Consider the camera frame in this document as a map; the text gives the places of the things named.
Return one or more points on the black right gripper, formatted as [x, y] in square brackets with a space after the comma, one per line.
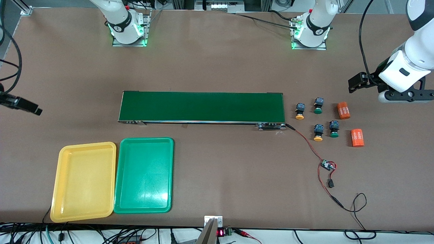
[10, 100]

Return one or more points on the yellow plastic tray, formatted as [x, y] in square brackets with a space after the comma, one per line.
[83, 183]

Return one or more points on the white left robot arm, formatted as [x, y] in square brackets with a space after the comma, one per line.
[318, 20]

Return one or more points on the small black plug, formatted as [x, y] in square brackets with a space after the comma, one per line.
[330, 184]

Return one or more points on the green conveyor belt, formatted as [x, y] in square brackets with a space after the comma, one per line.
[203, 106]

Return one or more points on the aluminium frame profile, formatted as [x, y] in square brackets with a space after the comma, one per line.
[25, 10]

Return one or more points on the yellow push button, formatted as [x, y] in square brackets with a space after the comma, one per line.
[299, 116]
[318, 138]

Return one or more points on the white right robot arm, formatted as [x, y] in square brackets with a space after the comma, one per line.
[118, 20]

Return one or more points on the small green circuit board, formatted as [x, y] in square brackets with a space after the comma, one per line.
[328, 165]

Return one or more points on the red clip lead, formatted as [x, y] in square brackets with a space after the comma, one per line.
[244, 233]

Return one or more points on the silver camera stand bracket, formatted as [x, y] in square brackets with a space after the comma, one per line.
[206, 234]

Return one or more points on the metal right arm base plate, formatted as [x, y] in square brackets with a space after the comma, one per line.
[148, 27]

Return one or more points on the orange 4680 cylinder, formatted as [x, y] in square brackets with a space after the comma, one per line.
[357, 137]
[343, 110]

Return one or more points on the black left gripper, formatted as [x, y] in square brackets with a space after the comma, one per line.
[372, 80]

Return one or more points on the green push button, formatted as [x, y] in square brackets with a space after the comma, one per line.
[334, 134]
[318, 110]

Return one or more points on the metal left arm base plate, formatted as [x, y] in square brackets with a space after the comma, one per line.
[310, 48]

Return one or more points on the red digit display module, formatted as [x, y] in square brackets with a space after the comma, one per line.
[221, 232]

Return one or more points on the silver control box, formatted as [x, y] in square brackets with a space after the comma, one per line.
[218, 6]

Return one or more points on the green plastic tray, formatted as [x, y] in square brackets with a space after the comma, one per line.
[144, 176]

